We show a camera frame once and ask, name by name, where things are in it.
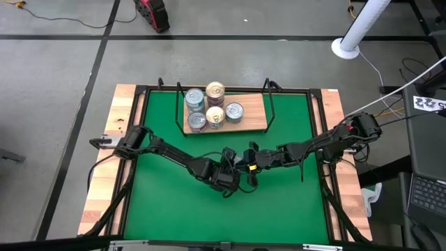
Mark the black metal table frame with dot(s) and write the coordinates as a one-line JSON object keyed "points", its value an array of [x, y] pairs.
{"points": [[296, 89]]}

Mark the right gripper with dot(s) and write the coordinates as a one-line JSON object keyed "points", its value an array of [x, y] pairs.
{"points": [[268, 158]]}

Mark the black laptop keyboard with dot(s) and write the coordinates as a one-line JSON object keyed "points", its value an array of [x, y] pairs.
{"points": [[428, 195]]}

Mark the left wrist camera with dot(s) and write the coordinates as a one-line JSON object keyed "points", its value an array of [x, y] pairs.
{"points": [[226, 184]]}

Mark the grey floor stand foot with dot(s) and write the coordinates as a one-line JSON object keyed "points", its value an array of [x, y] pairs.
{"points": [[12, 155]]}

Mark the blue label tuna can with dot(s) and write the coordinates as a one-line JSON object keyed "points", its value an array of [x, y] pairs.
{"points": [[194, 97], [195, 109]]}

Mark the white plastic bag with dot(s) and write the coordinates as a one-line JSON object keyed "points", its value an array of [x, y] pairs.
{"points": [[371, 197]]}

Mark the red black equipment case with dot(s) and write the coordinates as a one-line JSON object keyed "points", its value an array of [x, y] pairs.
{"points": [[153, 14]]}

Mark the white tower fan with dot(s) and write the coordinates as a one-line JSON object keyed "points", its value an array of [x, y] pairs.
{"points": [[345, 49]]}

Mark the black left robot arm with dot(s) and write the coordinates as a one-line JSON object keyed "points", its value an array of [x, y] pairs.
{"points": [[181, 158]]}

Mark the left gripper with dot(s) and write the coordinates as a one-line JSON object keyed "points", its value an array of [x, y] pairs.
{"points": [[229, 170]]}

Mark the black power strip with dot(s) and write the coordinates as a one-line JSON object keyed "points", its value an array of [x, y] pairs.
{"points": [[390, 90]]}

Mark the black metal stand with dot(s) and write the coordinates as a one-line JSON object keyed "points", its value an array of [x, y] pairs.
{"points": [[421, 19]]}

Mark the white printed paper label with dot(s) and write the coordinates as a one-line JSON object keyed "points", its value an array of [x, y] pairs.
{"points": [[428, 103]]}

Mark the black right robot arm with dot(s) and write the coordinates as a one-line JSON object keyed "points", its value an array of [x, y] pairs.
{"points": [[324, 143]]}

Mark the dark grey desk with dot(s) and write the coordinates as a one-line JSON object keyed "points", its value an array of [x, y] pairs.
{"points": [[428, 139]]}

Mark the green table mat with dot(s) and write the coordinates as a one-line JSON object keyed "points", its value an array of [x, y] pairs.
{"points": [[167, 219]]}

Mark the green label tuna can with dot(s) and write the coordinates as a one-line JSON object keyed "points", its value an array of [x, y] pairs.
{"points": [[234, 111]]}

